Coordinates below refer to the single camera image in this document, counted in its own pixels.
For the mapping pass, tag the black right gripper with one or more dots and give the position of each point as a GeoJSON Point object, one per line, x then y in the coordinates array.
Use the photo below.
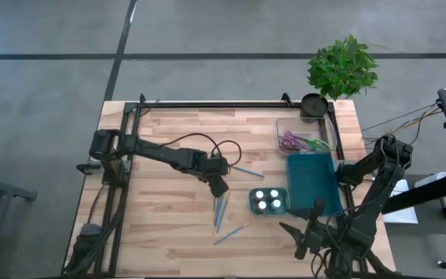
{"type": "Point", "coordinates": [329, 240]}

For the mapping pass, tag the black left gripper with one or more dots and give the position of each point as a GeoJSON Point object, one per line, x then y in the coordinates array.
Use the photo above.
{"type": "Point", "coordinates": [211, 164]}

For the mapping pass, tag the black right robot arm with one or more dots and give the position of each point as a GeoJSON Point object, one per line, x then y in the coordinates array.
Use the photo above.
{"type": "Point", "coordinates": [378, 201]}

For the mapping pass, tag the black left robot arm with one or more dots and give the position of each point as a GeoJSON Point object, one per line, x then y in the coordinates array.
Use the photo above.
{"type": "Point", "coordinates": [161, 153]}

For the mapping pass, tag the small green plastic tray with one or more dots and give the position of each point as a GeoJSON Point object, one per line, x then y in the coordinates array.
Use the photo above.
{"type": "Point", "coordinates": [285, 211]}

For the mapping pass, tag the large teal plastic tray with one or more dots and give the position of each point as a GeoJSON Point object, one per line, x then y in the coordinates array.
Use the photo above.
{"type": "Point", "coordinates": [312, 182]}

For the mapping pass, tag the white printed paper sheet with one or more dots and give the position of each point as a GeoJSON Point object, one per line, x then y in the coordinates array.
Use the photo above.
{"type": "Point", "coordinates": [405, 215]}

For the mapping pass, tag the clear plastic container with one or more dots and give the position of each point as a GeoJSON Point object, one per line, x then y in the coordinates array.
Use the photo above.
{"type": "Point", "coordinates": [308, 126]}

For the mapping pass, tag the black plant pot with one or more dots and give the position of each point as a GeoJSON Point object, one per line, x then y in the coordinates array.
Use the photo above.
{"type": "Point", "coordinates": [314, 107]}

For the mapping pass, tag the white box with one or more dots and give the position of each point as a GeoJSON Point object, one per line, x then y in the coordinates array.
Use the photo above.
{"type": "Point", "coordinates": [432, 179]}

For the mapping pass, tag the green leafy plant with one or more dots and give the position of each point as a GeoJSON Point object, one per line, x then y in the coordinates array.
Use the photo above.
{"type": "Point", "coordinates": [341, 69]}

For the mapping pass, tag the black metal table frame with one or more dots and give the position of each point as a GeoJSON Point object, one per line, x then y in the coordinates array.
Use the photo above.
{"type": "Point", "coordinates": [207, 104]}

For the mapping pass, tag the black frame clamp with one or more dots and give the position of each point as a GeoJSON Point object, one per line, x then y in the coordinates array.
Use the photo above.
{"type": "Point", "coordinates": [142, 98]}
{"type": "Point", "coordinates": [286, 98]}

